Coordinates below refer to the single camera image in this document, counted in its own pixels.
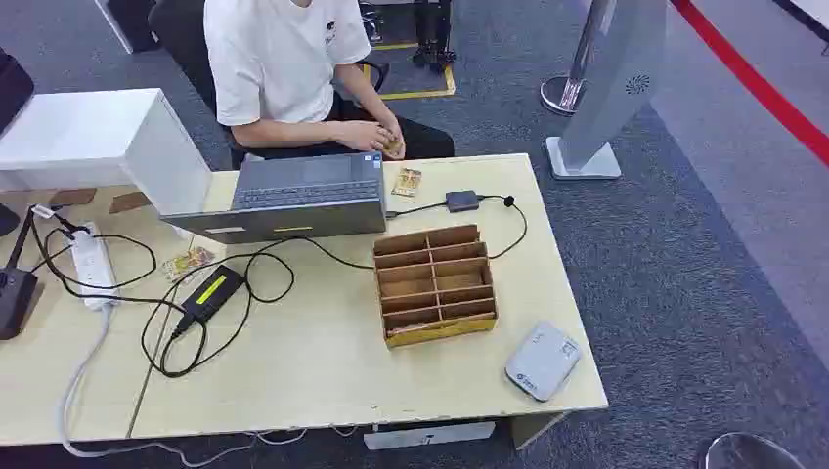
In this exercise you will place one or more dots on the person's left hand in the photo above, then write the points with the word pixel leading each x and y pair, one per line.
pixel 395 132

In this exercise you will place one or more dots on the person's right hand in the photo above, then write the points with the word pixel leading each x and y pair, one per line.
pixel 362 134

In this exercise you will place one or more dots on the grey laptop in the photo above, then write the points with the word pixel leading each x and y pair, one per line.
pixel 304 197

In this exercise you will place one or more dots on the small dark grey adapter box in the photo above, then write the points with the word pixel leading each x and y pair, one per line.
pixel 462 200

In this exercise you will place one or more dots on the black robot legs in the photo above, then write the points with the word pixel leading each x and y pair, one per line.
pixel 432 32

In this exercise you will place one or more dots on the person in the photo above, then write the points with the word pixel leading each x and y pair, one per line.
pixel 278 58

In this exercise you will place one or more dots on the wooden divided card box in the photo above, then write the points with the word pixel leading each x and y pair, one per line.
pixel 434 285

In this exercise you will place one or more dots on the silver floor kiosk stand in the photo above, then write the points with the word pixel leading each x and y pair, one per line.
pixel 609 84

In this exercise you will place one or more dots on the black power brick yellow label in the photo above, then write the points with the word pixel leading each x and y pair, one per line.
pixel 210 294

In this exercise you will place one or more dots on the brown paper patch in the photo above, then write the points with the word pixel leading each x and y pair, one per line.
pixel 72 197
pixel 129 202

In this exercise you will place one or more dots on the white box-shaped monitor back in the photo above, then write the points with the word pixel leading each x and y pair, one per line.
pixel 97 139

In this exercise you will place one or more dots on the white grey router box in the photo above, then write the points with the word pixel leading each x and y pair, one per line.
pixel 543 361

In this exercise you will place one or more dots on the white power strip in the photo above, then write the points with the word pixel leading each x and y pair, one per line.
pixel 94 265

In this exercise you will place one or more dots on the white box under desk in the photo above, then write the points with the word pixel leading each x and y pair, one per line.
pixel 427 435

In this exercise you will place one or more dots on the black object at desk edge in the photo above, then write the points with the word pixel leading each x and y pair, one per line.
pixel 12 87

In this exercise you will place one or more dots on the red barrier belt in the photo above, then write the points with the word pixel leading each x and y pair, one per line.
pixel 758 84

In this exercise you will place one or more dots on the black desk stand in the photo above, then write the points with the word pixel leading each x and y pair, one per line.
pixel 14 291

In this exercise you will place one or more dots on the round chrome stanchion base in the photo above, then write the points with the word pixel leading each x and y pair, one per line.
pixel 751 453

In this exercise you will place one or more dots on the chrome stanchion post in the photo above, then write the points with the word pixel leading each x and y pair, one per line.
pixel 570 87

